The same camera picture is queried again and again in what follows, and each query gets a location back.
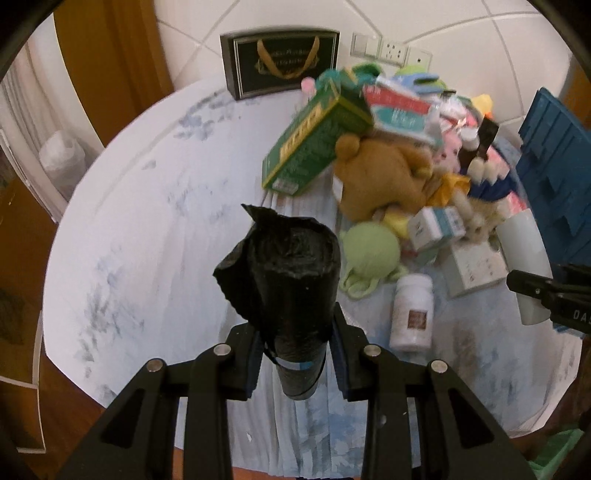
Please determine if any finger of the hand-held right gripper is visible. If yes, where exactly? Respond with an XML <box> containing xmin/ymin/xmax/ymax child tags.
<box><xmin>506</xmin><ymin>270</ymin><xmax>557</xmax><ymax>303</ymax></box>
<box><xmin>554</xmin><ymin>263</ymin><xmax>591</xmax><ymax>281</ymax></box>

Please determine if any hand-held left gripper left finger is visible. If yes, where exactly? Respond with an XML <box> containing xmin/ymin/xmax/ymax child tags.
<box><xmin>55</xmin><ymin>322</ymin><xmax>267</xmax><ymax>480</ymax></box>

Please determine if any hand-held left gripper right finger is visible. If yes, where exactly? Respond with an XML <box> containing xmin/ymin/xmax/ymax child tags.
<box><xmin>329</xmin><ymin>302</ymin><xmax>536</xmax><ymax>480</ymax></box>

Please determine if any blue plastic crate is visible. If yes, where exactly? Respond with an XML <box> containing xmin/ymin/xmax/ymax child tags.
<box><xmin>515</xmin><ymin>88</ymin><xmax>591</xmax><ymax>271</ymax></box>

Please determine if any black garbage bag roll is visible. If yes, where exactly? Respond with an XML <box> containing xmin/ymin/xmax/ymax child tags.
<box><xmin>212</xmin><ymin>203</ymin><xmax>342</xmax><ymax>401</ymax></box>

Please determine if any beige plush toy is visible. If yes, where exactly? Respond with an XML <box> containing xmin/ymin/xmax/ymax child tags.
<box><xmin>462</xmin><ymin>198</ymin><xmax>505</xmax><ymax>241</ymax></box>

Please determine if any white pill bottle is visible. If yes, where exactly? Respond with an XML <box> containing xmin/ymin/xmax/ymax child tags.
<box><xmin>389</xmin><ymin>273</ymin><xmax>435</xmax><ymax>352</ymax></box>

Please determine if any light green knitted toy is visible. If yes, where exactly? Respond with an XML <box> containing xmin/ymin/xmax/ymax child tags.
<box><xmin>341</xmin><ymin>222</ymin><xmax>409</xmax><ymax>301</ymax></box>

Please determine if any white small bottle pack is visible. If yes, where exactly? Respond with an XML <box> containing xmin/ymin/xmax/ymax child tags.
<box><xmin>466</xmin><ymin>159</ymin><xmax>509</xmax><ymax>185</ymax></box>

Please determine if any green plastic bag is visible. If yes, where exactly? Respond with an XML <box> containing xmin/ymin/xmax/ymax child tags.
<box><xmin>526</xmin><ymin>429</ymin><xmax>585</xmax><ymax>472</ymax></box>

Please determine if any brown bottle white cap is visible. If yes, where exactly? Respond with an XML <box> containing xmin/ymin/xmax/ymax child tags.
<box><xmin>457</xmin><ymin>129</ymin><xmax>481</xmax><ymax>174</ymax></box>

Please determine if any dark bottle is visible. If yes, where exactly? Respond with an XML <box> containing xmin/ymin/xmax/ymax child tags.
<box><xmin>475</xmin><ymin>117</ymin><xmax>500</xmax><ymax>160</ymax></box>

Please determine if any brown plush bear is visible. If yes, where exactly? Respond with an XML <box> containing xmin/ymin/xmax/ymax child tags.
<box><xmin>333</xmin><ymin>134</ymin><xmax>435</xmax><ymax>222</ymax></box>

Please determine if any red teal white box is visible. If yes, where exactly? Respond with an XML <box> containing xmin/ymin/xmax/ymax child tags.
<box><xmin>362</xmin><ymin>85</ymin><xmax>444</xmax><ymax>148</ymax></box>

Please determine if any green gold box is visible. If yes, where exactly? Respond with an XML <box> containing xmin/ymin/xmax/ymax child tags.
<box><xmin>262</xmin><ymin>69</ymin><xmax>374</xmax><ymax>195</ymax></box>

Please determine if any green plush frog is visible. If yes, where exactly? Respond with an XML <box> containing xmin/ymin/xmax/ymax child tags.
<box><xmin>392</xmin><ymin>64</ymin><xmax>450</xmax><ymax>95</ymax></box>

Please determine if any teal green cloth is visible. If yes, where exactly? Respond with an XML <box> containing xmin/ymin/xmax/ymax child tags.
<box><xmin>344</xmin><ymin>62</ymin><xmax>384</xmax><ymax>90</ymax></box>

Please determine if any white lined trash bin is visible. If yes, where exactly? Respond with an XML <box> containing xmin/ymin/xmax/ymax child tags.
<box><xmin>39</xmin><ymin>130</ymin><xmax>86</xmax><ymax>185</ymax></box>

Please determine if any black gift bag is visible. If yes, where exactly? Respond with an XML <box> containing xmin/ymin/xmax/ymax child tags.
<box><xmin>219</xmin><ymin>28</ymin><xmax>341</xmax><ymax>101</ymax></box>

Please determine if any white wall socket plate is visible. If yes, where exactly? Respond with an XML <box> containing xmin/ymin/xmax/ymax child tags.
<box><xmin>406</xmin><ymin>46</ymin><xmax>434</xmax><ymax>70</ymax></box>

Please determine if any white five-hole wall socket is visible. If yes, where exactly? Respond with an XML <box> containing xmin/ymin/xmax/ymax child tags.
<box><xmin>379</xmin><ymin>39</ymin><xmax>410</xmax><ymax>65</ymax></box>

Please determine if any wooden door frame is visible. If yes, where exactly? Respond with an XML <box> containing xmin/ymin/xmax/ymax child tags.
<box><xmin>54</xmin><ymin>0</ymin><xmax>175</xmax><ymax>148</ymax></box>

